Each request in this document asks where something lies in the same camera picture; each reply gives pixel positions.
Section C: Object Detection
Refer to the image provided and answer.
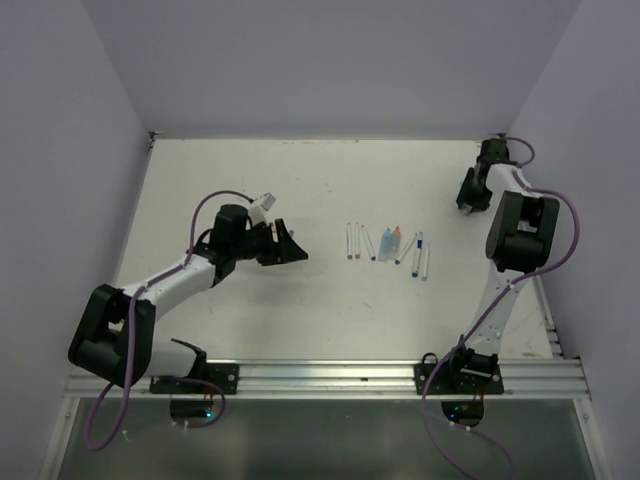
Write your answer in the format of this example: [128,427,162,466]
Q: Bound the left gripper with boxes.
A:
[231,218,307,266]

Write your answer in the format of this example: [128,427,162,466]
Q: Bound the peach capped marker pen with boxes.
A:
[352,222,361,259]

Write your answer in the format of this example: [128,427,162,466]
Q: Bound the orange highlighter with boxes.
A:
[390,226,402,260]

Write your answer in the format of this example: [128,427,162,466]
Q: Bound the purple capped marker pen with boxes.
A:
[361,224,377,261]

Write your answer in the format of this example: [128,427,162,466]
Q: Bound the dark blue capped marker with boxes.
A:
[411,232,423,278]

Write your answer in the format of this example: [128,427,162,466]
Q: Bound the light blue capped marker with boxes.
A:
[394,234,418,265]

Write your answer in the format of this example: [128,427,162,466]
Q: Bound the light blue highlighter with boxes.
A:
[377,228,392,262]

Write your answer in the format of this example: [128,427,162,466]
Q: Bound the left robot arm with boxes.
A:
[67,204,308,393]

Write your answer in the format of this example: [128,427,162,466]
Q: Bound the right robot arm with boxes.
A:
[445,136,560,393]

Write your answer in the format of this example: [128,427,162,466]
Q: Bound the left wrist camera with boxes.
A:
[248,192,276,226]

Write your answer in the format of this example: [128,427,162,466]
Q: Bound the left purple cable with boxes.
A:
[83,190,256,452]

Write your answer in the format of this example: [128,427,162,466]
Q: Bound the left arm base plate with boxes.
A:
[149,362,240,395]

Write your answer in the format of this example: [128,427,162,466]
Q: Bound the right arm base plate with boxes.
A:
[413,350,505,395]

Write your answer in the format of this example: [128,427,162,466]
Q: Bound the aluminium rail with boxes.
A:
[63,355,594,401]

